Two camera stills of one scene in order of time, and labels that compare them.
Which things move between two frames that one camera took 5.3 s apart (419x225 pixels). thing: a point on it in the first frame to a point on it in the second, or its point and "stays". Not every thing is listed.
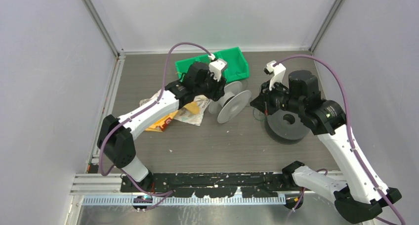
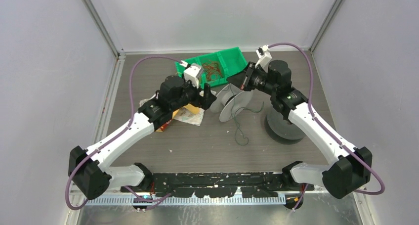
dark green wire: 259,115 to 234,118
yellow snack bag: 192,107 stays
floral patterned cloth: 202,102 stays
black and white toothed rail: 211,185 stays
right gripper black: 263,101 to 239,80
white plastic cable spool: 232,104 stays
